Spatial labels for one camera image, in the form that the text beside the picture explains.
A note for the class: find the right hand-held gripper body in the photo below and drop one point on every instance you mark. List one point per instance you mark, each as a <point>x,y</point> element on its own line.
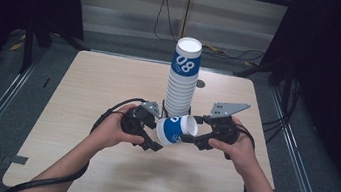
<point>223,127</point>

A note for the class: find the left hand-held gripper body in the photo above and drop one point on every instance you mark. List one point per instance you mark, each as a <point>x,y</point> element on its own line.
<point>138,118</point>

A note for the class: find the blue and white paper cup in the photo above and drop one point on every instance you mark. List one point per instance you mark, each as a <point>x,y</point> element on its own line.
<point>170,131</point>

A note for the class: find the black cup holder stand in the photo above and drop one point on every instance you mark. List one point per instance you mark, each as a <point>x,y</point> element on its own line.
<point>165,108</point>

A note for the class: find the stack of white paper cups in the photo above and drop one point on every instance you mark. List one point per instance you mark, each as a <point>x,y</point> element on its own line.
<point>181,87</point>

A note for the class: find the person's left hand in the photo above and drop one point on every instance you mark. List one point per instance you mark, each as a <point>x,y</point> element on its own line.
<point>109,131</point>

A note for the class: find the person's right hand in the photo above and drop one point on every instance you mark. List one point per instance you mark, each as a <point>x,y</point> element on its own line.
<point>245,150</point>

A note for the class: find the black metal stand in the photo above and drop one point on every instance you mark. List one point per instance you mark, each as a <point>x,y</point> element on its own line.
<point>29,42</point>
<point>263,68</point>

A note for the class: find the yellow floor tape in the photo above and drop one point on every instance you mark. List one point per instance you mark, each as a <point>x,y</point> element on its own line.
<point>16,46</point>

